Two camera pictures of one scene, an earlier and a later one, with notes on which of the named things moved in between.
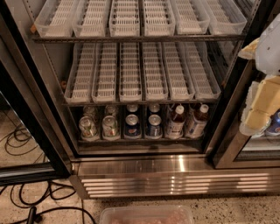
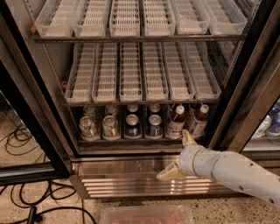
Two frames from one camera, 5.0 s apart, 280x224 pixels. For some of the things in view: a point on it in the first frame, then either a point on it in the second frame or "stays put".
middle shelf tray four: x=156 y=87 stays put
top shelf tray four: x=158 y=18 stays put
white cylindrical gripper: x=269 y=55 to x=186 y=160
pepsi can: x=154 y=122 stays put
